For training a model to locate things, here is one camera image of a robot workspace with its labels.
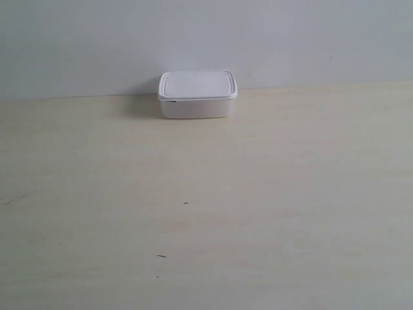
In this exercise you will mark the white lidded plastic container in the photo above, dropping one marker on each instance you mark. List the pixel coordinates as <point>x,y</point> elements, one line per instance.
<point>197,94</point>

